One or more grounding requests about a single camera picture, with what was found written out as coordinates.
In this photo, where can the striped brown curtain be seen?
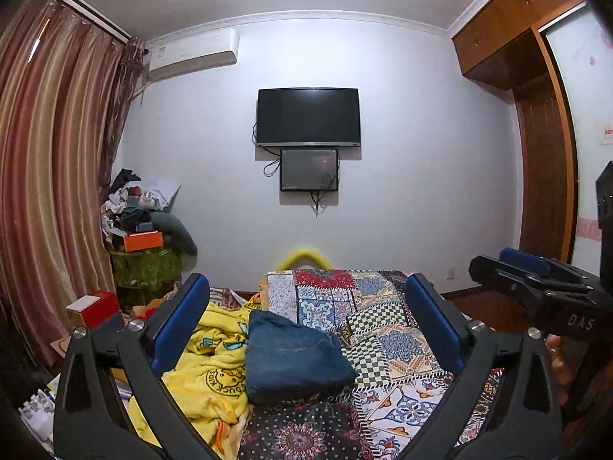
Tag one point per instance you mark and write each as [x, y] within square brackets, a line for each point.
[52, 163]

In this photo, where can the blue jeans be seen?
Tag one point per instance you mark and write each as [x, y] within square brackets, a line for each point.
[292, 359]

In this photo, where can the patchwork patterned bedspread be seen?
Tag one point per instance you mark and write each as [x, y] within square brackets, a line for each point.
[383, 345]

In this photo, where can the white wardrobe sliding door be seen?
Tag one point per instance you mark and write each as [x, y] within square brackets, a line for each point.
[586, 120]

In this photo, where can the green patterned cloth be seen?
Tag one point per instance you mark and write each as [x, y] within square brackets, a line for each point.
[143, 268]

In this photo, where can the wooden overhead cabinet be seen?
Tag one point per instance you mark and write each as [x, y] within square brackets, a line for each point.
[517, 24]

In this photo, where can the white packets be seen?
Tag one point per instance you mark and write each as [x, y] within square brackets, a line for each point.
[38, 412]

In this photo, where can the black wall television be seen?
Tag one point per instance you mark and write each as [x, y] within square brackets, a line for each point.
[308, 116]

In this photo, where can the pile of clothes and clutter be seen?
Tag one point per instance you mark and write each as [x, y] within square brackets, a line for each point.
[129, 201]

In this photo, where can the person's right hand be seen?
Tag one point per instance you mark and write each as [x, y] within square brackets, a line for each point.
[559, 359]

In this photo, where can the red and white box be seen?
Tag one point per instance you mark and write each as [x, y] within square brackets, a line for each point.
[93, 309]

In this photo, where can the small black wall monitor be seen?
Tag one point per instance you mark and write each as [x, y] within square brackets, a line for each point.
[310, 170]

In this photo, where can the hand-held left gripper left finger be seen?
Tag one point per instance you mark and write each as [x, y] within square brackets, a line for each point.
[177, 326]

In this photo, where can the yellow curved object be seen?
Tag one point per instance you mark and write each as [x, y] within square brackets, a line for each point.
[304, 255]

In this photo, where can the curtain rail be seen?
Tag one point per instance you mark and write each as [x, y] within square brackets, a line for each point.
[81, 9]

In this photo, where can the wooden door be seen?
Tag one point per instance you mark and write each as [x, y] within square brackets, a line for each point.
[546, 172]

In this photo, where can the yellow duck print blanket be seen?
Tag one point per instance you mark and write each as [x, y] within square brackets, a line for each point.
[210, 369]

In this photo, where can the grey cushion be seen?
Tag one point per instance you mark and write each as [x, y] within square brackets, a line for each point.
[177, 235]

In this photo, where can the white wall socket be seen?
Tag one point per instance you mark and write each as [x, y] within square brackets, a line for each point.
[450, 274]

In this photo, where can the white air conditioner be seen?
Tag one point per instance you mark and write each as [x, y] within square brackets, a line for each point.
[191, 52]

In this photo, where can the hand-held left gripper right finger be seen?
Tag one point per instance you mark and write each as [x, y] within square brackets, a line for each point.
[431, 326]

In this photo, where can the wooden door frame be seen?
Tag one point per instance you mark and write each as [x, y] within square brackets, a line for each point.
[558, 105]

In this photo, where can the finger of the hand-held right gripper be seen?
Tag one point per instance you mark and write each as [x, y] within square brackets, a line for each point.
[524, 258]
[503, 275]

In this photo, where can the orange box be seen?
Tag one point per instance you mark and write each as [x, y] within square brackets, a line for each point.
[143, 241]

